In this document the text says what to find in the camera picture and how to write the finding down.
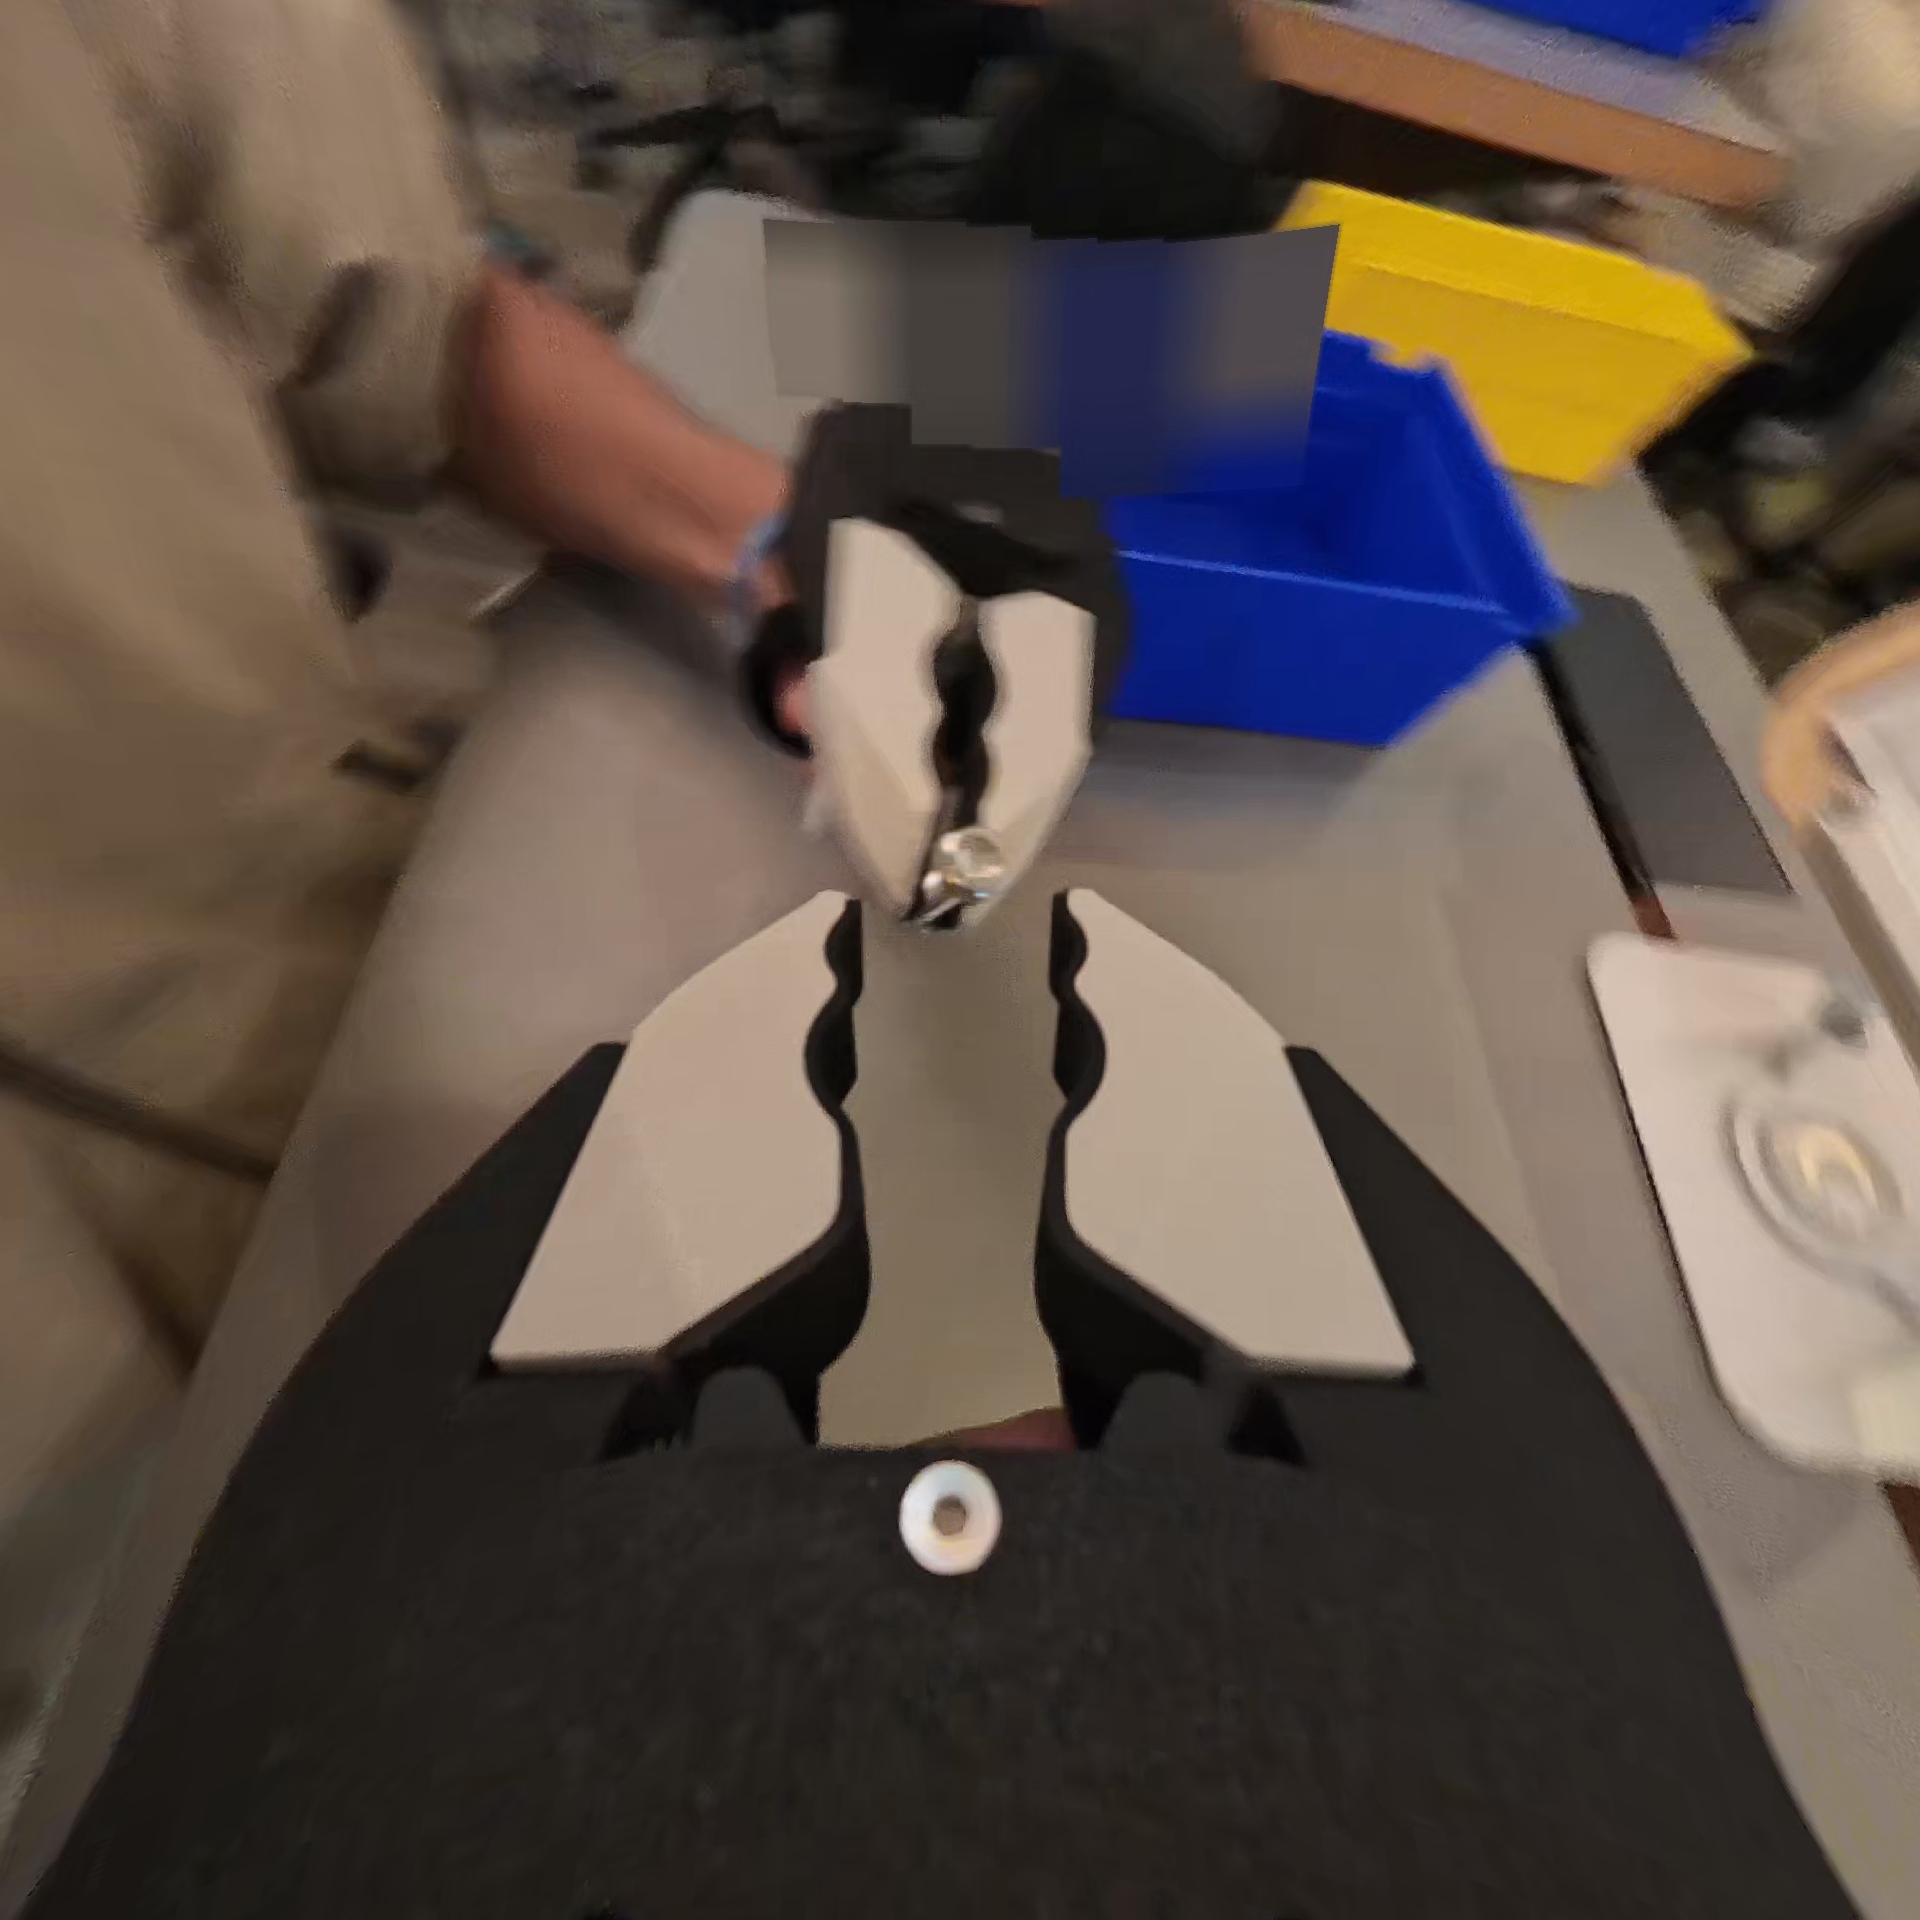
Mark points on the brown wooden desk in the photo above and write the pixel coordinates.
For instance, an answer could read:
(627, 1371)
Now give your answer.
(1533, 90)

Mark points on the person's left hand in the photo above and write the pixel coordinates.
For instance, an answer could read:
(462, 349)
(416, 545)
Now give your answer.
(785, 691)

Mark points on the blue divided storage bin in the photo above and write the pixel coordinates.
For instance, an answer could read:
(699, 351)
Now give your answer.
(1350, 600)

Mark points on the person's left forearm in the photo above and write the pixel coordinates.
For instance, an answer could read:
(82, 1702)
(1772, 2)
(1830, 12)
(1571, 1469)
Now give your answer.
(615, 452)

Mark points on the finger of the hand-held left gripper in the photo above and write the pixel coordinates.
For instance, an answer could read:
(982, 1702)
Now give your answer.
(1034, 735)
(879, 706)

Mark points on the blue wristband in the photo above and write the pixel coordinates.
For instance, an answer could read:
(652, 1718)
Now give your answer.
(757, 567)

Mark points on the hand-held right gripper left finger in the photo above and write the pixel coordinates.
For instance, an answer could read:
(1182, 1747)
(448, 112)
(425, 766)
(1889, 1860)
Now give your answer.
(676, 1201)

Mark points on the person's right hand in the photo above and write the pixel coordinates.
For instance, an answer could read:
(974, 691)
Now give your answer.
(1014, 1435)

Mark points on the silver bolt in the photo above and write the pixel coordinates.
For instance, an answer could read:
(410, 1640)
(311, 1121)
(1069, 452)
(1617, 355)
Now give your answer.
(967, 871)

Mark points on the yellow storage bin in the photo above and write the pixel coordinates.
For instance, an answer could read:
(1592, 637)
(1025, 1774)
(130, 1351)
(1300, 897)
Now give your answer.
(1533, 318)

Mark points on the dark flat tablet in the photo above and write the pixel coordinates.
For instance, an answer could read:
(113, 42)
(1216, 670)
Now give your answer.
(1665, 745)

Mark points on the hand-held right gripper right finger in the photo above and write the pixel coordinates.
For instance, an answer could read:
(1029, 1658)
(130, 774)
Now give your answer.
(1232, 1201)

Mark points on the white document stand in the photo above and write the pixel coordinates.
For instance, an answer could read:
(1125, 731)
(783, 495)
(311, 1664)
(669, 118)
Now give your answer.
(1772, 1201)

